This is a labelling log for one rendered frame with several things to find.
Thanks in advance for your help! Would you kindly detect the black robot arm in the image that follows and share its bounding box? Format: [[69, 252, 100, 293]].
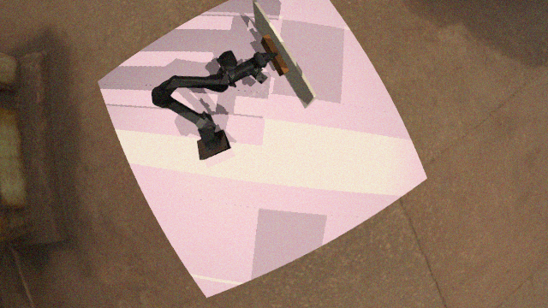
[[151, 50, 267, 152]]

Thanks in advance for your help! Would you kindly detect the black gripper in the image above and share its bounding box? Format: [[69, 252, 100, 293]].
[[239, 52, 278, 77]]

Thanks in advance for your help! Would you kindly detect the brown wooden picture frame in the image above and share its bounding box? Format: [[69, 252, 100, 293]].
[[260, 34, 289, 76]]

